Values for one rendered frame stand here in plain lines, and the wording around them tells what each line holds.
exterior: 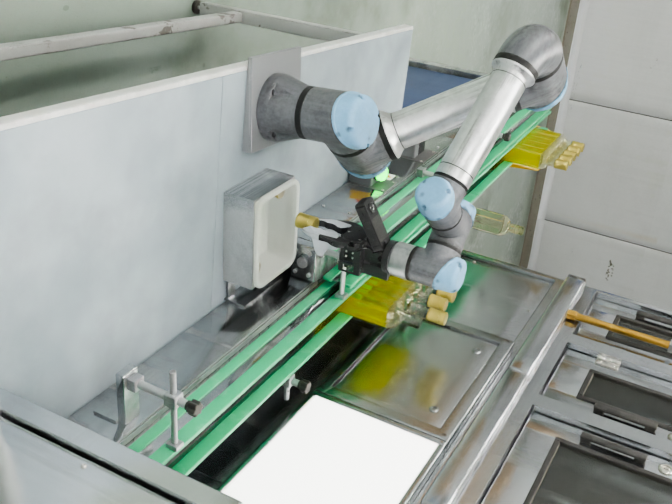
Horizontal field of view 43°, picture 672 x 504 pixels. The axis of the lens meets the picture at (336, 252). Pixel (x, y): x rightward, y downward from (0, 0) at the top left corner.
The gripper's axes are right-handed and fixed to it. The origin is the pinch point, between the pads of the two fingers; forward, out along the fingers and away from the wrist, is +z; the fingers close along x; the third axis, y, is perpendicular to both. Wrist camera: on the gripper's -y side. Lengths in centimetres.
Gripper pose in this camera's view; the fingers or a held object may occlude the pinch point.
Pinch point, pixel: (312, 224)
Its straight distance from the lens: 189.2
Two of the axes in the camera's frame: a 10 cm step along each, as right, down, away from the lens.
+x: 4.8, -4.1, 7.8
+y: -0.5, 8.7, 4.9
